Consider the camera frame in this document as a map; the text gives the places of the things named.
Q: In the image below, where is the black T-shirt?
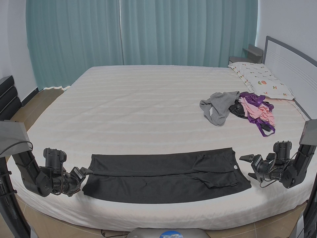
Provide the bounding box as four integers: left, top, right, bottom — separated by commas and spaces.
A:
82, 147, 252, 205

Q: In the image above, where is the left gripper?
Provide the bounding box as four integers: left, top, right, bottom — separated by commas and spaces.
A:
61, 167, 94, 191

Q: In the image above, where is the pile of clothes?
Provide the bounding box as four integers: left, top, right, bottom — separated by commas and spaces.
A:
228, 91, 276, 137

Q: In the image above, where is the blue-green curtain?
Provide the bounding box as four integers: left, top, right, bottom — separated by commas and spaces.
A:
26, 0, 124, 90
120, 0, 258, 67

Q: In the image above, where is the white printed pillow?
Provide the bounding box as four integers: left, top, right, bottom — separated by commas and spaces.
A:
228, 62, 296, 100

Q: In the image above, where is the bed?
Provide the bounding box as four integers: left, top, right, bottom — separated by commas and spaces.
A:
11, 35, 317, 232

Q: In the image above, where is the grey bedside table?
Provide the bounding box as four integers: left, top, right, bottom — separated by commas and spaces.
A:
228, 44, 263, 64

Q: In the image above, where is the black chest of drawers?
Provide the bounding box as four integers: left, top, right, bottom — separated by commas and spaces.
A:
0, 75, 21, 119

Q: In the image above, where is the grey garment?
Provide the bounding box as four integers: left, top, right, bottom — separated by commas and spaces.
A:
199, 91, 241, 126

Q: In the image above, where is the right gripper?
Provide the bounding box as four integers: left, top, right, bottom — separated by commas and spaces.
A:
239, 154, 273, 182

